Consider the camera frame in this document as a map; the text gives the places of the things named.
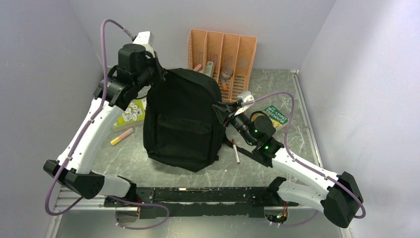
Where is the grey tape roll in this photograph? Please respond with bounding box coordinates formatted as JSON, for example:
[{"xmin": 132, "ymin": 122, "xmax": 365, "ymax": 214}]
[{"xmin": 220, "ymin": 66, "xmax": 233, "ymax": 80}]

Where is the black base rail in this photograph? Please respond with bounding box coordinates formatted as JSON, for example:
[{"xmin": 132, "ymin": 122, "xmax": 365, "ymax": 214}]
[{"xmin": 104, "ymin": 186, "xmax": 299, "ymax": 219}]

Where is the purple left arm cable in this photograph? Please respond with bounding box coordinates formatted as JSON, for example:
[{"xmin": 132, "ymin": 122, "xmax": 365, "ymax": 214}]
[{"xmin": 44, "ymin": 18, "xmax": 169, "ymax": 231}]

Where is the red white pen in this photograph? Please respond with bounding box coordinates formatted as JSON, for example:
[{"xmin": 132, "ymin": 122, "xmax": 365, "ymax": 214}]
[{"xmin": 231, "ymin": 139, "xmax": 240, "ymax": 165}]

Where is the pink yellow highlighter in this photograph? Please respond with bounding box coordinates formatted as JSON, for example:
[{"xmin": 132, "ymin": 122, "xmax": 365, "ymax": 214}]
[{"xmin": 110, "ymin": 128, "xmax": 134, "ymax": 146}]

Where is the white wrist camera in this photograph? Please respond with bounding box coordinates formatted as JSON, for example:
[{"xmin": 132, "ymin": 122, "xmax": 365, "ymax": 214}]
[
  {"xmin": 133, "ymin": 31, "xmax": 154, "ymax": 47},
  {"xmin": 237, "ymin": 91, "xmax": 255, "ymax": 105}
]

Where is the orange plastic desk organizer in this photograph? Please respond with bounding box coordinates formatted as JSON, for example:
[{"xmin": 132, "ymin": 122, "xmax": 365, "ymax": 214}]
[{"xmin": 187, "ymin": 29, "xmax": 257, "ymax": 102}]

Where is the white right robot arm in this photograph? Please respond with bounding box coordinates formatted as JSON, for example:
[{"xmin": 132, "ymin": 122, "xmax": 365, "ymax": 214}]
[{"xmin": 212, "ymin": 103, "xmax": 366, "ymax": 228}]

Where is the black student backpack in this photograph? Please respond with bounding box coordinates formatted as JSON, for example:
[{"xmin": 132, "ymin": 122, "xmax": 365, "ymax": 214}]
[{"xmin": 143, "ymin": 68, "xmax": 226, "ymax": 172}]

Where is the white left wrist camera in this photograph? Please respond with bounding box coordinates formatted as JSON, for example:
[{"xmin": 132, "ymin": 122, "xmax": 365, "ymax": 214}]
[{"xmin": 133, "ymin": 31, "xmax": 154, "ymax": 47}]

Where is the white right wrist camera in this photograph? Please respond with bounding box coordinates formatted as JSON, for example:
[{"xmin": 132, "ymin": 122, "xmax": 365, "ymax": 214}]
[{"xmin": 237, "ymin": 91, "xmax": 255, "ymax": 105}]

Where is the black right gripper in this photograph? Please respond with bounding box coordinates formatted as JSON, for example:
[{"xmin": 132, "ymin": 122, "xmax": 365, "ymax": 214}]
[{"xmin": 211, "ymin": 101, "xmax": 257, "ymax": 145}]

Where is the green treehouse paperback book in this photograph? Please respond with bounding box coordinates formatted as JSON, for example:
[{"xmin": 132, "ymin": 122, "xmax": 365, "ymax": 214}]
[{"xmin": 262, "ymin": 105, "xmax": 289, "ymax": 131}]

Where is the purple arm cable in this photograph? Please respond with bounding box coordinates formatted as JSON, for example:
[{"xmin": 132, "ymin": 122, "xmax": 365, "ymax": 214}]
[
  {"xmin": 243, "ymin": 91, "xmax": 366, "ymax": 228},
  {"xmin": 44, "ymin": 18, "xmax": 169, "ymax": 231}
]

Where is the tall white green box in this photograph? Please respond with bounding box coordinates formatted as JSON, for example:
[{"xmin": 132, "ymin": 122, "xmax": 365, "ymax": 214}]
[{"xmin": 205, "ymin": 60, "xmax": 214, "ymax": 77}]

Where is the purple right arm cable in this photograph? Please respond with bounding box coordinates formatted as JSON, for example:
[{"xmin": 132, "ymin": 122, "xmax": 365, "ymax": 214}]
[{"xmin": 243, "ymin": 91, "xmax": 366, "ymax": 228}]

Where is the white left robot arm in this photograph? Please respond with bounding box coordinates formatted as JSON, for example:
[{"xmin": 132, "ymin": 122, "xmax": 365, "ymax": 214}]
[{"xmin": 44, "ymin": 43, "xmax": 165, "ymax": 206}]

